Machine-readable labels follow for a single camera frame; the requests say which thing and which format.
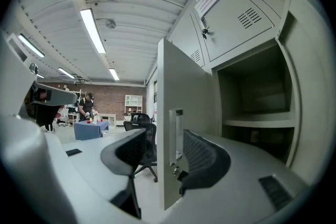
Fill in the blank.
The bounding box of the grey metal locker cabinet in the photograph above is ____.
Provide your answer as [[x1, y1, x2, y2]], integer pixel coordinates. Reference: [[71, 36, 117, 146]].
[[156, 0, 330, 212]]

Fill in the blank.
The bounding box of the blue cloth covered table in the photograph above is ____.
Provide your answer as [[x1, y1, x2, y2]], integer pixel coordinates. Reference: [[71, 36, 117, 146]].
[[73, 119, 110, 141]]

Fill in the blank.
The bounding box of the white hutch desk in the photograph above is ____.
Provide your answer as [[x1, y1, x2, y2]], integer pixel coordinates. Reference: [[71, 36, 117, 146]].
[[124, 94, 144, 114]]

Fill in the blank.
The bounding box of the black office chair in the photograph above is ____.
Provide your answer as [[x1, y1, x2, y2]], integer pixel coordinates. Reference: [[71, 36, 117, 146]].
[[131, 122, 159, 183], [122, 112, 152, 132]]

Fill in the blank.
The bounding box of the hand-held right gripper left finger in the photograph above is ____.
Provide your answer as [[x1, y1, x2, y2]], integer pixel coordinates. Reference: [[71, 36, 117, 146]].
[[62, 128, 148, 220]]

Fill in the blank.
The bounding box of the long ceiling light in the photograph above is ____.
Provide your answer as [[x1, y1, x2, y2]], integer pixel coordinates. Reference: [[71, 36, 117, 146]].
[[108, 68, 120, 81], [79, 7, 107, 55], [57, 67, 76, 80], [17, 33, 46, 59]]

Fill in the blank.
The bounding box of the white low cabinet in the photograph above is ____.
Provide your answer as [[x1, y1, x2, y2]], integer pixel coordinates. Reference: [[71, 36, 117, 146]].
[[98, 113, 118, 128]]

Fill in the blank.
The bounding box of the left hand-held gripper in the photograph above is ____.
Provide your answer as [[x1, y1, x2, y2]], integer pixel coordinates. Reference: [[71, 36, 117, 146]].
[[26, 82, 78, 126]]

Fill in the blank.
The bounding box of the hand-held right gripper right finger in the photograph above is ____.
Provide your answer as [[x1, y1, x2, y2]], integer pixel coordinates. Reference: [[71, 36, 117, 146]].
[[162, 130, 308, 224]]

